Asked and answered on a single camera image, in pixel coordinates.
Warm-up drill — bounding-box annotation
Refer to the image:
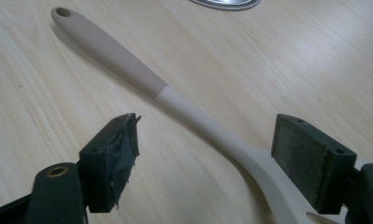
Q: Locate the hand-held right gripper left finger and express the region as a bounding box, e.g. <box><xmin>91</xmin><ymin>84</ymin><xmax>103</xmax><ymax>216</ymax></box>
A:
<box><xmin>78</xmin><ymin>112</ymin><xmax>143</xmax><ymax>214</ymax></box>

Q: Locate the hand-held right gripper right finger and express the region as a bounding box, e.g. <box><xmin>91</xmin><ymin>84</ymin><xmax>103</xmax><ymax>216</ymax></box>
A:
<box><xmin>270</xmin><ymin>113</ymin><xmax>358</xmax><ymax>216</ymax></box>

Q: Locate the beige and white silicone spatula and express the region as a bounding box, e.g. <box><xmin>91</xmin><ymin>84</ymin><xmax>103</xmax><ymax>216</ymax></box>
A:
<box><xmin>50</xmin><ymin>6</ymin><xmax>369</xmax><ymax>224</ymax></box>

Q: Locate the silver metal plate edge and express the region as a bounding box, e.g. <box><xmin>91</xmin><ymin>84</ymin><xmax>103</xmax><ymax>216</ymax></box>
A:
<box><xmin>188</xmin><ymin>0</ymin><xmax>262</xmax><ymax>11</ymax></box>

